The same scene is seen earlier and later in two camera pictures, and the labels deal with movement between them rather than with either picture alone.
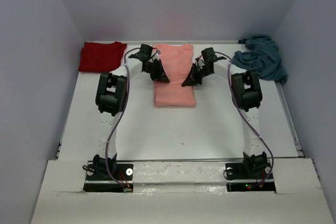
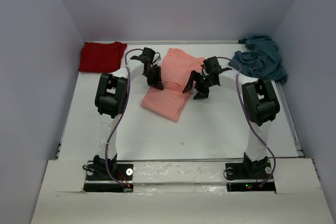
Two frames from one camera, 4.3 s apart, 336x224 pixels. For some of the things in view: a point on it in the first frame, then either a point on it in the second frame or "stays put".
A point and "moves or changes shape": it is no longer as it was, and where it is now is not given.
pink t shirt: (177, 60) moves or changes shape
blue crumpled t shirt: (261, 55) stays put
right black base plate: (249, 177) stays put
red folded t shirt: (97, 57) stays put
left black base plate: (97, 179) stays put
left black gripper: (159, 76) → (156, 82)
